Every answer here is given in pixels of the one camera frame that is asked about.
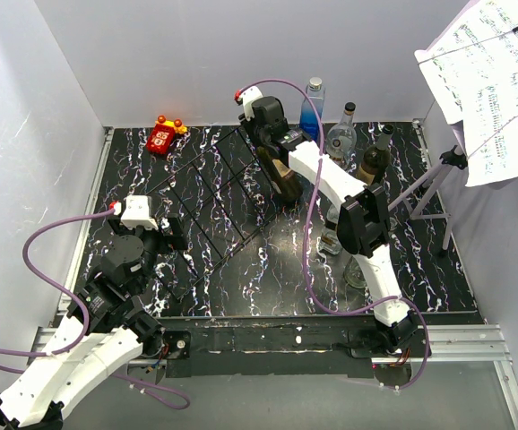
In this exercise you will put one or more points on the clear tall glass bottle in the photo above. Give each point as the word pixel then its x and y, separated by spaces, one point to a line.
pixel 353 274

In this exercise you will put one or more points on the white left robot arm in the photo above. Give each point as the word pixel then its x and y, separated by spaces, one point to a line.
pixel 102 330

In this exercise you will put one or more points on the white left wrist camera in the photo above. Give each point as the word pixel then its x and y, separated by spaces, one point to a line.
pixel 135 211

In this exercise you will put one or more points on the red toy block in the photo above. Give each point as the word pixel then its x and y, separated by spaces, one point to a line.
pixel 163 134

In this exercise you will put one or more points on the dark wine bottle silver cap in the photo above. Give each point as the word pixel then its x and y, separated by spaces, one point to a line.
pixel 376 158

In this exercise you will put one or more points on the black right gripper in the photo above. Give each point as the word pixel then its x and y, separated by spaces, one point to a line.
pixel 254 121

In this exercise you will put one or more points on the clear bottle black gold label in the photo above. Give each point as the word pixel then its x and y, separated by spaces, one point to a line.
pixel 329 242

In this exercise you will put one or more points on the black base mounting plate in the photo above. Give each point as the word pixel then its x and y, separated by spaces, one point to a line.
pixel 282 345

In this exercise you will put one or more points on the black wire wine rack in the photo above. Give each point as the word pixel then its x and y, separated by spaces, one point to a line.
pixel 213 180

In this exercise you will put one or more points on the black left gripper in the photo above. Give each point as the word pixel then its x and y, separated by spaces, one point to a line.
pixel 176 239

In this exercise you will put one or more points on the blue square glass bottle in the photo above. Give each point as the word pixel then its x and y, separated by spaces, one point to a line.
pixel 312 107

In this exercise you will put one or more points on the round clear liquor bottle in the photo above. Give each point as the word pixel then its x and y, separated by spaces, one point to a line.
pixel 342 137

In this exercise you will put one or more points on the dark green wine bottle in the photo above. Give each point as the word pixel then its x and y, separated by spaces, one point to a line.
pixel 284 181

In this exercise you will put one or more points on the white sheet music pages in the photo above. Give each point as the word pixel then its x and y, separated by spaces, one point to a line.
pixel 472 71

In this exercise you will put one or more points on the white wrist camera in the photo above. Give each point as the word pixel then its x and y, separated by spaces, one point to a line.
pixel 246 98
pixel 135 211

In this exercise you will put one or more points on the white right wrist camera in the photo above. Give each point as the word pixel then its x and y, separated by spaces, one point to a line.
pixel 246 98

